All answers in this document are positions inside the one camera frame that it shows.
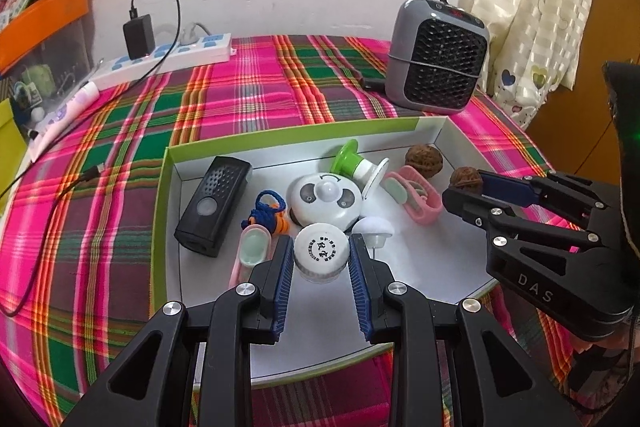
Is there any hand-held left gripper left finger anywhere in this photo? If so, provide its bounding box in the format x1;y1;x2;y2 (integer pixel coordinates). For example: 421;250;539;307
62;234;296;427

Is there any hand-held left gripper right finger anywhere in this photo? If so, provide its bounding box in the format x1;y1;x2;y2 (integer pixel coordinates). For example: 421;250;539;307
348;233;583;427

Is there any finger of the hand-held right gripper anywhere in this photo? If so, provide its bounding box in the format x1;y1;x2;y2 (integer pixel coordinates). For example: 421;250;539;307
441;186;632;342
481;171;621;233

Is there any brown walnut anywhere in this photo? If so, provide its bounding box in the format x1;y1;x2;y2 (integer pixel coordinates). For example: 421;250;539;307
404;144;443;178
449;166;484;192

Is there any pink looped clip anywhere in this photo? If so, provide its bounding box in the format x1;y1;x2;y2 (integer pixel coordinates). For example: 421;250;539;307
382;165;443;225

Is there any white lidded jar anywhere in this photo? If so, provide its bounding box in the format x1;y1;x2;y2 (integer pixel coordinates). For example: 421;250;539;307
293;223;349;284

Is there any small white mushroom light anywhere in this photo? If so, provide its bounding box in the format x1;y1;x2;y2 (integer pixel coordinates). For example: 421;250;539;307
351;217;395;258

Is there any green and white cardboard box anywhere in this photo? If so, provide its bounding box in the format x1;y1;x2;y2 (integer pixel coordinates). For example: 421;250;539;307
150;116;556;390

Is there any blue orange crochet toy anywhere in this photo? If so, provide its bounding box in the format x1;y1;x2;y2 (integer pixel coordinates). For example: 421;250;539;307
241;191;291;235

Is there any white round panda gadget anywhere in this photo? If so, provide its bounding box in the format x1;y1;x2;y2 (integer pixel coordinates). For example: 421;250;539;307
286;173;363;228

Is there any black rectangular doorbell device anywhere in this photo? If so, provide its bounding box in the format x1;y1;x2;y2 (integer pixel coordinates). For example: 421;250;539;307
174;156;252;258

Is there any green and white spool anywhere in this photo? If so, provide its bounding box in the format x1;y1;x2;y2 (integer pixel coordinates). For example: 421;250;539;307
330;139;391;202

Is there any person's right forearm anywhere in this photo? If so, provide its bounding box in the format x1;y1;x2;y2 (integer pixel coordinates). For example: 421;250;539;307
570;322;640;413

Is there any wooden cabinet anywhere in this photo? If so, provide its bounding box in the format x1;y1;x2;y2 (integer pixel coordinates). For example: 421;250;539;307
525;0;640;188

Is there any grey fan heater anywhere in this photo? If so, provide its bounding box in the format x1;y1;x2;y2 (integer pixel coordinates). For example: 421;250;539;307
384;0;491;112

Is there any cream heart print curtain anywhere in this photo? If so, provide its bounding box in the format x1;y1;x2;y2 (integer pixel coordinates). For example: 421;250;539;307
472;0;598;128

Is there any white blue power strip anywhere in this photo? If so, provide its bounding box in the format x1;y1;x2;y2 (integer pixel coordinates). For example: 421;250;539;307
87;32;236;92

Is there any white power plug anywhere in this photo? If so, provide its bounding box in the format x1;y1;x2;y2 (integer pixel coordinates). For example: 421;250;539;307
179;23;211;46

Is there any pink white tube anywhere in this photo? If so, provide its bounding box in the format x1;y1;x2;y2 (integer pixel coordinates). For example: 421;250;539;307
27;87;101;162

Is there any black charger adapter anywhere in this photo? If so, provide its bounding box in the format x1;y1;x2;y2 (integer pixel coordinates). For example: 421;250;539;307
123;14;157;60

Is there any yellow-green shoebox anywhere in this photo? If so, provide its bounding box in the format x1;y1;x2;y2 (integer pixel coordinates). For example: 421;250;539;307
0;99;26;212

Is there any clear plastic storage bin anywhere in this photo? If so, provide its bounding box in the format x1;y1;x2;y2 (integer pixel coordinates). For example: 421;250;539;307
0;14;98;138

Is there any black charging cable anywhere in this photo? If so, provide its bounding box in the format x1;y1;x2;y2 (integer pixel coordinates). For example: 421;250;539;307
0;0;182;318

